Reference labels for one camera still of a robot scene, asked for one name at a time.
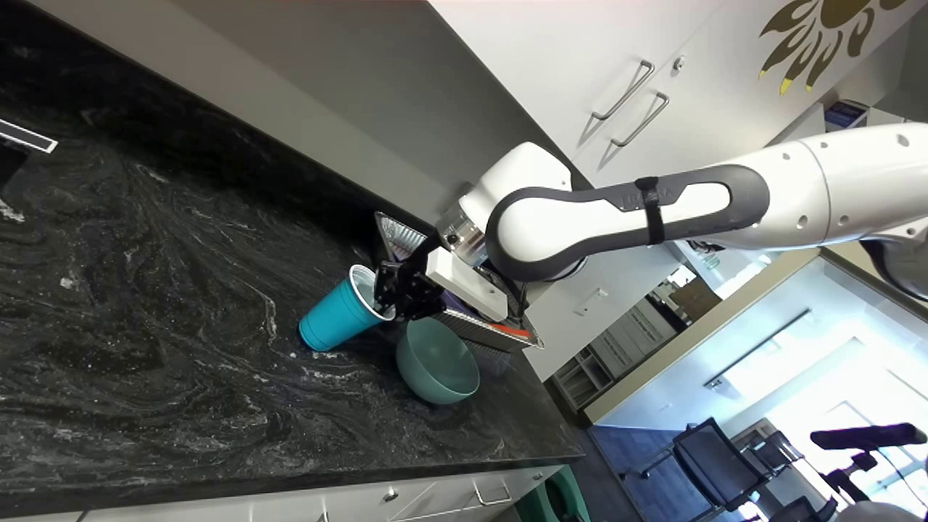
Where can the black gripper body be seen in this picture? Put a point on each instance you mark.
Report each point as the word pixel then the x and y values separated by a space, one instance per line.
pixel 421 291

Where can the light blue plastic cup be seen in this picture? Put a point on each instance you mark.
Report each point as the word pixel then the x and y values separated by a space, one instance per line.
pixel 334 320

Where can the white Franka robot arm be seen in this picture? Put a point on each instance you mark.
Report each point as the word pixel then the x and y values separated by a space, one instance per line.
pixel 598 218

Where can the teal bowl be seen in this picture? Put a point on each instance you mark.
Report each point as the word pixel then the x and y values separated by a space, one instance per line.
pixel 440 366

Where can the small silver drawer knob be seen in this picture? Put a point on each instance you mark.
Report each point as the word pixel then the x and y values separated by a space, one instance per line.
pixel 389 494

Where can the green bin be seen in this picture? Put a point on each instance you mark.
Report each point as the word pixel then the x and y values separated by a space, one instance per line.
pixel 556 498

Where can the small round cabinet lock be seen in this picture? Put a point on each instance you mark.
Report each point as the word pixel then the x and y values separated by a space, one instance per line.
pixel 678 66

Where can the black office chair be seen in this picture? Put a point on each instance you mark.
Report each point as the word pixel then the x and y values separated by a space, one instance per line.
pixel 715 466

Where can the black padded exercise machine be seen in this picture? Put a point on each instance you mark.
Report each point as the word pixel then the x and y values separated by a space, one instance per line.
pixel 866 437

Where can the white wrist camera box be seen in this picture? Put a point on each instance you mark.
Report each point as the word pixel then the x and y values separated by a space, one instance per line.
pixel 467 285

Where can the gold flower wall decal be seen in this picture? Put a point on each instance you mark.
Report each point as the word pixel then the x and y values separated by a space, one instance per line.
pixel 823 34

